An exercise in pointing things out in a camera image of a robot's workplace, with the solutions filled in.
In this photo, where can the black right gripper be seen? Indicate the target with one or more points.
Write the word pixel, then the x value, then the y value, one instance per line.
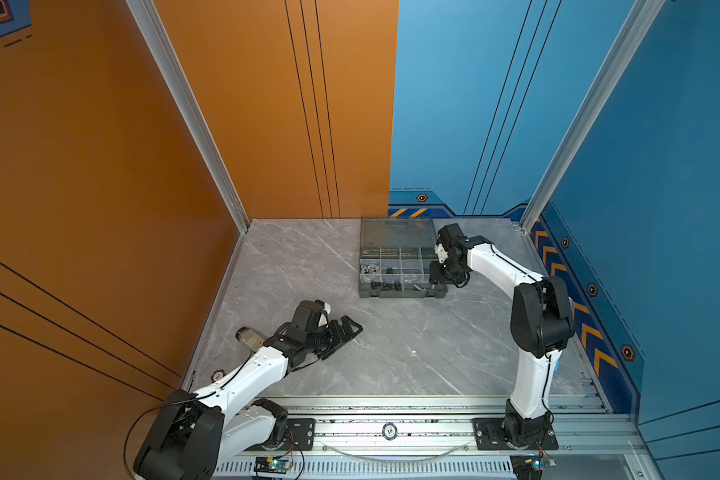
pixel 436 277

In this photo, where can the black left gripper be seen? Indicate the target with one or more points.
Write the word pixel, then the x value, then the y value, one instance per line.
pixel 348 334

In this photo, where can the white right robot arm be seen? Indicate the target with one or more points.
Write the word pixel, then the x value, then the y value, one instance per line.
pixel 541 325

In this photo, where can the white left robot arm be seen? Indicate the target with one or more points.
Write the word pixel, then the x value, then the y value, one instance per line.
pixel 193 431

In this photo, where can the grey plastic organizer box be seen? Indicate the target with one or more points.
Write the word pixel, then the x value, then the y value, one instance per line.
pixel 395 257

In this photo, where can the brown cylinder object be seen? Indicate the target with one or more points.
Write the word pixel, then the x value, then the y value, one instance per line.
pixel 250 338

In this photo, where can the round floor marker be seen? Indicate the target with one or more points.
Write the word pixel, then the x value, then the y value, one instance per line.
pixel 218 375

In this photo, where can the green circuit board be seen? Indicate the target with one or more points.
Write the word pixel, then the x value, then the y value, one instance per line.
pixel 272 465

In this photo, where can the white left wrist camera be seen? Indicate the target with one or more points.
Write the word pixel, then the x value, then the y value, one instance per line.
pixel 325 313

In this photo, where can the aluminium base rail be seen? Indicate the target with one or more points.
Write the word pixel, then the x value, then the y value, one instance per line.
pixel 445 437

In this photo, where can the right aluminium corner post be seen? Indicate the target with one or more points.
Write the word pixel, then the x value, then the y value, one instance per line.
pixel 630 36

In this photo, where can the aluminium corner post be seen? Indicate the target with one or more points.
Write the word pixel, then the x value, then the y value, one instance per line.
pixel 630 36
pixel 153 31

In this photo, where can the left aluminium corner post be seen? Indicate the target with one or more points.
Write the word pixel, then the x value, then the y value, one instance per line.
pixel 153 31

